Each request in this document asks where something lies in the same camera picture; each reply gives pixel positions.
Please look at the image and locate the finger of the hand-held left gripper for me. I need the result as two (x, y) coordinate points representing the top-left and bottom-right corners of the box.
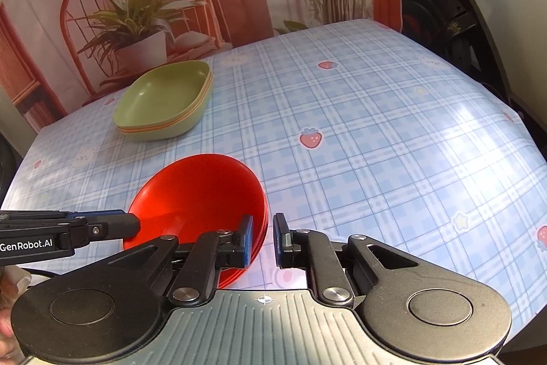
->
(0, 210), (140, 250)

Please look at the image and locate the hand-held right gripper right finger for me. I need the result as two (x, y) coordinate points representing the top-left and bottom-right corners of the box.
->
(273, 213), (422, 308)

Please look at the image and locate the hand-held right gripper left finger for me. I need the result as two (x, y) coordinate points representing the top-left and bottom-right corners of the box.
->
(107, 214), (254, 306)

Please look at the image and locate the orange square plate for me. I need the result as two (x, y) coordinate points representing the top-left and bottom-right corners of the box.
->
(120, 74), (213, 132)

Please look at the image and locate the person's left hand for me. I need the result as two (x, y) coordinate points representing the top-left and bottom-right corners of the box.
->
(0, 266), (31, 353)

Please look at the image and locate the blue checked tablecloth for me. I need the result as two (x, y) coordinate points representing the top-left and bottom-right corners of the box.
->
(0, 18), (547, 331)

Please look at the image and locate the black exercise bike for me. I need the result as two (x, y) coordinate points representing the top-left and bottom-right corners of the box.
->
(399, 0), (547, 122)

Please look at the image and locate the black cable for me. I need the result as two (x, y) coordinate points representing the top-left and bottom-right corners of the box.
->
(21, 268), (63, 279)

